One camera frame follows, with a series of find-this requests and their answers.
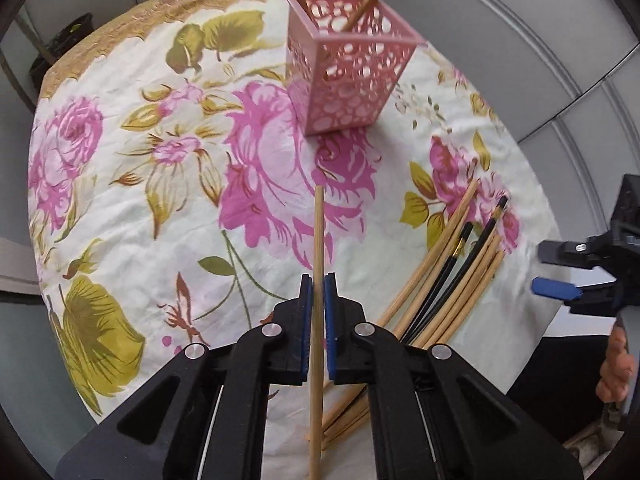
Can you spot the black trash bin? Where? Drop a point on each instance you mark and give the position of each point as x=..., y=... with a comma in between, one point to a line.
x=62, y=42

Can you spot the floral tablecloth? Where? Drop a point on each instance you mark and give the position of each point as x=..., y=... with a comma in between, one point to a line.
x=171, y=194

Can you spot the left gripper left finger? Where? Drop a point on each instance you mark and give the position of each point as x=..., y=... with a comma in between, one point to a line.
x=203, y=414

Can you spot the black chopstick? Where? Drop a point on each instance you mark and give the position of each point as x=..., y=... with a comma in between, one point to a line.
x=445, y=285

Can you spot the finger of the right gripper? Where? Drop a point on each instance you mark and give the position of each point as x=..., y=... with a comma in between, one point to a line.
x=554, y=289

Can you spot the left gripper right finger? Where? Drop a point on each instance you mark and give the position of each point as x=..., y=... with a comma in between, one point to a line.
x=433, y=415

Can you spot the person right hand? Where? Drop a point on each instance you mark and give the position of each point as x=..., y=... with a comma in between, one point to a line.
x=616, y=369

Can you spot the pink perforated utensil holder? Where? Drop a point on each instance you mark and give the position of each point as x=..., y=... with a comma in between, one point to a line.
x=338, y=80

